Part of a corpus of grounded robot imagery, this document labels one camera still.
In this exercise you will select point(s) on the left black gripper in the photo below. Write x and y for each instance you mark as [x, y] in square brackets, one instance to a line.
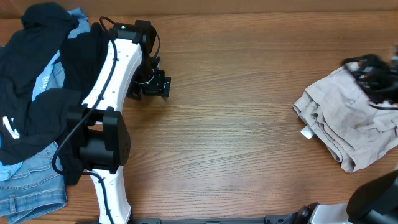
[161, 86]

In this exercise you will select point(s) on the black ribbed sweater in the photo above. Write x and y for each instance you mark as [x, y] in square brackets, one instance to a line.
[82, 58]

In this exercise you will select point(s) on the light blue shirt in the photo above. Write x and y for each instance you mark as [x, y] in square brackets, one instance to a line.
[52, 76]

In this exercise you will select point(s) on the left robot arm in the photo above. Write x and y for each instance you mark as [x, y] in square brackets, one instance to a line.
[98, 133]

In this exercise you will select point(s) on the blue denim jeans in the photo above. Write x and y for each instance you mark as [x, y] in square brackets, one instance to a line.
[34, 190]

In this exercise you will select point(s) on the black garment with white print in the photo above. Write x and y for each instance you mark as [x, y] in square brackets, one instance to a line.
[29, 124]

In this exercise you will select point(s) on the beige cotton shorts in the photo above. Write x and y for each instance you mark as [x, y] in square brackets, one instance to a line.
[336, 110]

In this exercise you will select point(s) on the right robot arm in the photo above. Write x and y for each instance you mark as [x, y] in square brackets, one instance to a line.
[373, 202]

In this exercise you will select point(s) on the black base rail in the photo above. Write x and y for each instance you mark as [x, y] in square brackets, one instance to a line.
[268, 219]

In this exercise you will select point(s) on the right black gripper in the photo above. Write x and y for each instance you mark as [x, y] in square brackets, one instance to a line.
[368, 74]

